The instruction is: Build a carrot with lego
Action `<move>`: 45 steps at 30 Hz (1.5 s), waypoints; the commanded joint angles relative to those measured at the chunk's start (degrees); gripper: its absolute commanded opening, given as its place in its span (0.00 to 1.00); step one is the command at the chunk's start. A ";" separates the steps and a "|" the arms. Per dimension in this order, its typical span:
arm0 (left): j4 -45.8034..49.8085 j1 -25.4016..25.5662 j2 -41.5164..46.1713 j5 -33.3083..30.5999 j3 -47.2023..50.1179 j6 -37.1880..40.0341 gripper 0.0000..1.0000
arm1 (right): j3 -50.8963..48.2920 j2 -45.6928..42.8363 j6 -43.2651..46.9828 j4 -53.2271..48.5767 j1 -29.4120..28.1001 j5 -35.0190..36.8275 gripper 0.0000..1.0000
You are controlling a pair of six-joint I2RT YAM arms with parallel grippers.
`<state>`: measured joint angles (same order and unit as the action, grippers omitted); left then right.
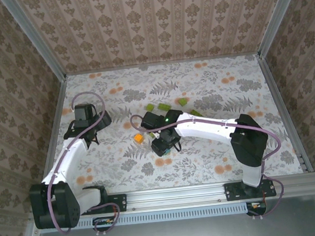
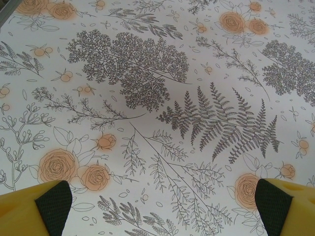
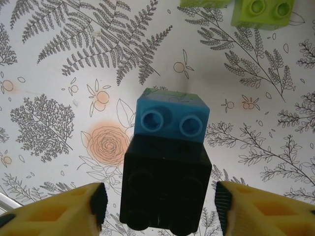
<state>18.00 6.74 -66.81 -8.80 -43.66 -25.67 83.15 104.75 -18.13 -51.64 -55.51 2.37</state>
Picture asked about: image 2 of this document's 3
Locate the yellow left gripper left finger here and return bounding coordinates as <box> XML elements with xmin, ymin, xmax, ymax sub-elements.
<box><xmin>0</xmin><ymin>180</ymin><xmax>72</xmax><ymax>236</ymax></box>

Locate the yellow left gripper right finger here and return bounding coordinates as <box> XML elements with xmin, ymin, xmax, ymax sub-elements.
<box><xmin>254</xmin><ymin>178</ymin><xmax>315</xmax><ymax>236</ymax></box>

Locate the aluminium table edge rail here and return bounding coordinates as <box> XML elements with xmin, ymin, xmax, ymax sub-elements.
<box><xmin>0</xmin><ymin>0</ymin><xmax>18</xmax><ymax>27</ymax></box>

